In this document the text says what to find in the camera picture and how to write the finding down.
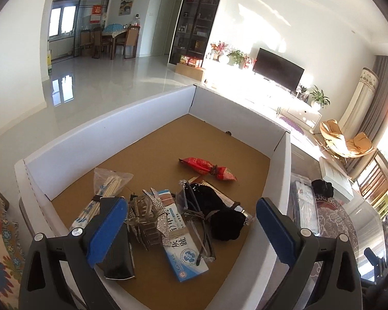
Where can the black printed box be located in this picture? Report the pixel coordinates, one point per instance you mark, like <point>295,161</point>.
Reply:
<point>116,264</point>

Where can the white interior door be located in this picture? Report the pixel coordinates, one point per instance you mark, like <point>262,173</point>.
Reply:
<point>163,24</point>

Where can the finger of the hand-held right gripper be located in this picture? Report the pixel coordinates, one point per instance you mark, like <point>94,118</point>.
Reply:
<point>375,261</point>

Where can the dining table with blue cloth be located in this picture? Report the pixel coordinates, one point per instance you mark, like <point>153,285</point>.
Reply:
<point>116,34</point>

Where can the clear plastic packet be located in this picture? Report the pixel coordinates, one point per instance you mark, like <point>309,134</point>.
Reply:
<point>305,203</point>

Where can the white television stand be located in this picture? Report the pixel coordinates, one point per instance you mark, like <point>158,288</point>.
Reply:
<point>278,103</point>

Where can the black cloth hair accessory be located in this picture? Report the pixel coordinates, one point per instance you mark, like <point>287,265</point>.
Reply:
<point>321,187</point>

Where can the covered standing air conditioner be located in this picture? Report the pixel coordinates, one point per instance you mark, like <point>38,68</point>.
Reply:
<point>359,100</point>

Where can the floral patterned blanket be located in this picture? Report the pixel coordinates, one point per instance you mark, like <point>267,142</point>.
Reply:
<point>3,232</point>

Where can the clear hair claw clip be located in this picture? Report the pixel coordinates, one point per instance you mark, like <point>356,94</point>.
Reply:
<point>139,213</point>

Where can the purple floor mat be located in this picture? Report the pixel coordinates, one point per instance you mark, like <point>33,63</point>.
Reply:
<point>292,125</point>

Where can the flat white box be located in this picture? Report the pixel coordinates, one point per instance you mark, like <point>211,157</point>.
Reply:
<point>338,179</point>

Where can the red flower arrangement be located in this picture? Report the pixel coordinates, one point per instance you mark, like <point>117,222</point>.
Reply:
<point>219,50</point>

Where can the black television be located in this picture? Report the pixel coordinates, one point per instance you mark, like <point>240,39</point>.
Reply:
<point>278,69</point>

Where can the orange lounge chair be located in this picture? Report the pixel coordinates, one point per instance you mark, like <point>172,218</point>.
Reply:
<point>346,139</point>

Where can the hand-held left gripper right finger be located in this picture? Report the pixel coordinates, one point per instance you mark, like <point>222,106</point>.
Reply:
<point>276,229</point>

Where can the small dark potted plant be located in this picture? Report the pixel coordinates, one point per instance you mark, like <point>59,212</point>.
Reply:
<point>302,92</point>

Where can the black velvet scrunchie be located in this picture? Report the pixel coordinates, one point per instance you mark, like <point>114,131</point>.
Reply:
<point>228,226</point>

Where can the dark glass display cabinet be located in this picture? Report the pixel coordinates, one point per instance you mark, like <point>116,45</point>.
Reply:
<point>197,19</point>

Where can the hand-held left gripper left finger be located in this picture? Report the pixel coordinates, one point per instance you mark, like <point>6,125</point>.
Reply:
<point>106,232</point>

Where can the green plant white pot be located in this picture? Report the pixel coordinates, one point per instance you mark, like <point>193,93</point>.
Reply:
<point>319,98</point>

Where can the blue white medicine box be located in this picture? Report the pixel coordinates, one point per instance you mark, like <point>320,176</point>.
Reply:
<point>187,255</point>

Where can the rhinestone bow hair clip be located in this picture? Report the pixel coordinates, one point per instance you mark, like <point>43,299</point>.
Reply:
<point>155,213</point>

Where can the black studded velvet headband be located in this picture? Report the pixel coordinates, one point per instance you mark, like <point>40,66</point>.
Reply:
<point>207,197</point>

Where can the large white cardboard box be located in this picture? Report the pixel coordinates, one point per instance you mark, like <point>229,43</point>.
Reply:
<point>148,119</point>

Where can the low wooden cabinet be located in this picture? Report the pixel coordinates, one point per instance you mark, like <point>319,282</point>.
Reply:
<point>190,71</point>

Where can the wooden slatted chair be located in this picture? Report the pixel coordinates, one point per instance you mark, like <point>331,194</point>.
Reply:
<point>373,177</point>

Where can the clear plastic glasses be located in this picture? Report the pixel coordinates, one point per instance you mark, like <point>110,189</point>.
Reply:
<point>197,232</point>

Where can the red window poster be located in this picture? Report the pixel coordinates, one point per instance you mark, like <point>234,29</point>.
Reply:
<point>97,13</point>

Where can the bushy green plant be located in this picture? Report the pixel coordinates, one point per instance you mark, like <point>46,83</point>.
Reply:
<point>238,57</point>

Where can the bag of wooden sticks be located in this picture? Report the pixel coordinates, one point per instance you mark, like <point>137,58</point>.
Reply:
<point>106,184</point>

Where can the grey curtain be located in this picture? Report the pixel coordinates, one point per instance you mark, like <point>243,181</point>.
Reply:
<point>375,109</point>

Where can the red snack packet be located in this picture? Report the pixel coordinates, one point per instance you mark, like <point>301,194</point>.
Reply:
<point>207,167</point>

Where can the framed wall painting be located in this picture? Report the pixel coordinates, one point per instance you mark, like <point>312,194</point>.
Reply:
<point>126,4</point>

